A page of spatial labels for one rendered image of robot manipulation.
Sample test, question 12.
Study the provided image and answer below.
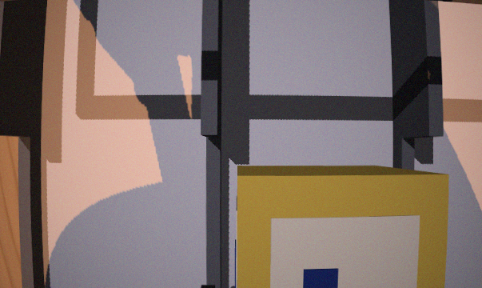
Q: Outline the yellow butter carton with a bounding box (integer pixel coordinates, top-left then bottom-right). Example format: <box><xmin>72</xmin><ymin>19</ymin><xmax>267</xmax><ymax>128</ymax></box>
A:
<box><xmin>235</xmin><ymin>166</ymin><xmax>449</xmax><ymax>288</ymax></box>

